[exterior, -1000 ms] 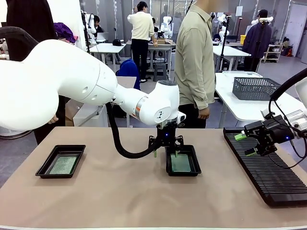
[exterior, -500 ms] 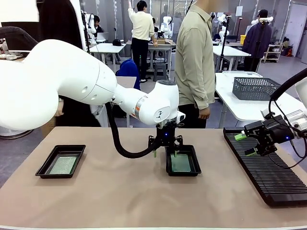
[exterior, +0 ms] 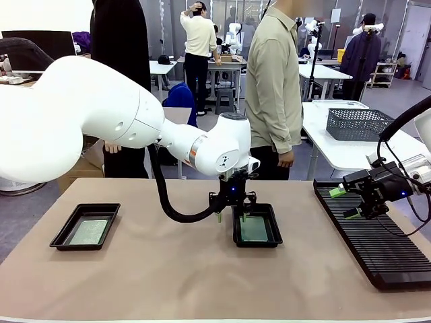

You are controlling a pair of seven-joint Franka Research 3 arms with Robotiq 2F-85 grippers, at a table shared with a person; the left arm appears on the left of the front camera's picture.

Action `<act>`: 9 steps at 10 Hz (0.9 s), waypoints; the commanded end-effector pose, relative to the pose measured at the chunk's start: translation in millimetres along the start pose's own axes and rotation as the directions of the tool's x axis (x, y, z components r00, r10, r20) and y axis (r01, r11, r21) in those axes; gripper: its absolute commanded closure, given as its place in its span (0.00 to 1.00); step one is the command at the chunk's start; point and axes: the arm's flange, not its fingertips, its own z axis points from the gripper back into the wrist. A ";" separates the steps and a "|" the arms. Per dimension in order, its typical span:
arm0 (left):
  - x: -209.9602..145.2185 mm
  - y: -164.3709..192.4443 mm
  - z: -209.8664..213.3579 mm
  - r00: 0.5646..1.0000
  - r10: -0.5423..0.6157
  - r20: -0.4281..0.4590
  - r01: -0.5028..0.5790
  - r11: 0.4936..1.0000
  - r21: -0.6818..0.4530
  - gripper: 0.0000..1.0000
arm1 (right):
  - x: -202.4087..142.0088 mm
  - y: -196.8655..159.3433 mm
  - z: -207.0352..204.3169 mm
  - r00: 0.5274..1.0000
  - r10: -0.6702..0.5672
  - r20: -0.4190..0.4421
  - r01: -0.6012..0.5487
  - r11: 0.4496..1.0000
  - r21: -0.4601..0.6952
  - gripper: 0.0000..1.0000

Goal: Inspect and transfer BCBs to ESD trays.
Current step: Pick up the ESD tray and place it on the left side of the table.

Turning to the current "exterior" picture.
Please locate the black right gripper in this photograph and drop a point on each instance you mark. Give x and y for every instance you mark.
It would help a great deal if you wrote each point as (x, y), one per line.
(390, 185)

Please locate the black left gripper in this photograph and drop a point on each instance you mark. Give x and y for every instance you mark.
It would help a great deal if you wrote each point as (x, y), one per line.
(232, 191)

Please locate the green circuit board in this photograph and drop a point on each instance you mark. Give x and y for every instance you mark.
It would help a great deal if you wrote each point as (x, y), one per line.
(257, 231)
(89, 232)

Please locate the black ESD tray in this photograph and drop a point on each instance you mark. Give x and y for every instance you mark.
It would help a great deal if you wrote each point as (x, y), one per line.
(274, 228)
(67, 235)

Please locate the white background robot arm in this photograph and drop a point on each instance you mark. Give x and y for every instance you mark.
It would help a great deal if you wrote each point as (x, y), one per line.
(311, 30)
(234, 37)

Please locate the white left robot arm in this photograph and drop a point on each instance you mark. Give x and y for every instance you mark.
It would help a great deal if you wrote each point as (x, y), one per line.
(84, 111)

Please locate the person's left beige-sleeved forearm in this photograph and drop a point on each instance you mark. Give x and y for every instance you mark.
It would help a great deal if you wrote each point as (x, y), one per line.
(289, 134)

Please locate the person's left hand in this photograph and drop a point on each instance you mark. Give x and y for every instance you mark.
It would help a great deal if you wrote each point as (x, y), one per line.
(286, 159)

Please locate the black-clad person's hand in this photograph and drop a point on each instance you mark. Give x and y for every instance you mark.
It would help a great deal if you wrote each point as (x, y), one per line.
(112, 148)

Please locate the black slotted board rack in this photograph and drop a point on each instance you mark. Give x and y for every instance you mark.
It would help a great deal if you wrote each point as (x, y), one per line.
(380, 255)

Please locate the white side table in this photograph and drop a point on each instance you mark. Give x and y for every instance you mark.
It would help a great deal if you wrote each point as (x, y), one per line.
(323, 141)

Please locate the grey mesh basket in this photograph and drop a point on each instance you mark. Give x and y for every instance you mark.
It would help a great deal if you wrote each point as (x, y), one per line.
(353, 124)

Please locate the grey step stool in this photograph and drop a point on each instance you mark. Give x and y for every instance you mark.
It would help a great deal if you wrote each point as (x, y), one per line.
(225, 101)

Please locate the blue jacket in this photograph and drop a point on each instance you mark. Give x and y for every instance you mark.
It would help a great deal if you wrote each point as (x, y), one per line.
(182, 101)

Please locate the person in beige shirt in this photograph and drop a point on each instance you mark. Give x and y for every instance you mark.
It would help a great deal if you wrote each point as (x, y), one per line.
(272, 84)

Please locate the metal storage shelf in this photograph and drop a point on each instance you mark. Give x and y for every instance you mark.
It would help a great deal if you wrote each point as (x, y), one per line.
(384, 74)

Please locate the white background table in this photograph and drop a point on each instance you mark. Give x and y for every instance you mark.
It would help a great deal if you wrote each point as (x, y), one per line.
(320, 72)

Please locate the grey workbench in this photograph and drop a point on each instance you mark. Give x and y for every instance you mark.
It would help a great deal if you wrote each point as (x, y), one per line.
(232, 65)

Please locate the black tripod stand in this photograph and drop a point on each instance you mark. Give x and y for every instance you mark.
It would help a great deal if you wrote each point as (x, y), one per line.
(314, 67)

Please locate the person in dark jacket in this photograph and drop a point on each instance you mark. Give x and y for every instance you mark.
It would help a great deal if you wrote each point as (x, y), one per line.
(360, 57)

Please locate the yellow bin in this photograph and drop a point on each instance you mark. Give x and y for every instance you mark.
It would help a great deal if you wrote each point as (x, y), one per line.
(341, 55)

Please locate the brown cardboard carton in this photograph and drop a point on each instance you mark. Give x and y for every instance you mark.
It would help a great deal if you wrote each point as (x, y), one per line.
(87, 165)

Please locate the white office desk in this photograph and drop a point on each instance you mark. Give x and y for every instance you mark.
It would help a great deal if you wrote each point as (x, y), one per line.
(161, 67)

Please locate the person in white shirt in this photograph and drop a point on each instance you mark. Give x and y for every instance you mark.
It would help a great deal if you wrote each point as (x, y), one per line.
(198, 50)

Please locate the black cap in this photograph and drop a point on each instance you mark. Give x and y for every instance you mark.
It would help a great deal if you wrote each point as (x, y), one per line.
(165, 60)

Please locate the person in black clothes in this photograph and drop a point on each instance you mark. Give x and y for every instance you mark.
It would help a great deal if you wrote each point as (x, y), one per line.
(118, 43)

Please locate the white air purifier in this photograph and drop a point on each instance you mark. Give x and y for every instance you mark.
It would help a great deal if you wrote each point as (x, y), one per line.
(17, 186)

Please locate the purple cloth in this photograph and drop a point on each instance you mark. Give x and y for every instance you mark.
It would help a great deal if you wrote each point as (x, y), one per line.
(82, 38)

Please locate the black computer monitor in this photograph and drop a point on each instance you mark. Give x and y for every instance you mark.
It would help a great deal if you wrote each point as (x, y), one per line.
(50, 40)

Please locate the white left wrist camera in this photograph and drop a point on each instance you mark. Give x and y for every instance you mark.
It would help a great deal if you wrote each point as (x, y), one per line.
(255, 164)

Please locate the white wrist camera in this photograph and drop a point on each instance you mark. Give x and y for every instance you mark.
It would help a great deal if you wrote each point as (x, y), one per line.
(415, 166)
(255, 164)

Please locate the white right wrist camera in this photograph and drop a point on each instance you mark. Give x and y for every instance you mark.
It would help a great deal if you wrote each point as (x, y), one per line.
(415, 166)

